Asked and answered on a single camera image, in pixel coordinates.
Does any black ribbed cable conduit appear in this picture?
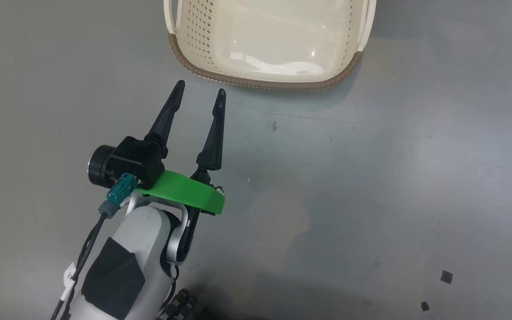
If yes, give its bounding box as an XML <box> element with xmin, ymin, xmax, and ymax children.
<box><xmin>156</xmin><ymin>299</ymin><xmax>181</xmax><ymax>320</ymax></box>
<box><xmin>172</xmin><ymin>288</ymin><xmax>199</xmax><ymax>314</ymax></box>

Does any cream perforated laundry basket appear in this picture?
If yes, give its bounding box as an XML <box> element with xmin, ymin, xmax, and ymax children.
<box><xmin>164</xmin><ymin>0</ymin><xmax>377</xmax><ymax>91</ymax></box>

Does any white cable tag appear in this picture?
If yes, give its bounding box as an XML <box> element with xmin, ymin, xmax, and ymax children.
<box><xmin>62</xmin><ymin>262</ymin><xmax>77</xmax><ymax>303</ymax></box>

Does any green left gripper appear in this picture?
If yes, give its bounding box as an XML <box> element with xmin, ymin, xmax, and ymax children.
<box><xmin>135</xmin><ymin>80</ymin><xmax>227</xmax><ymax>216</ymax></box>

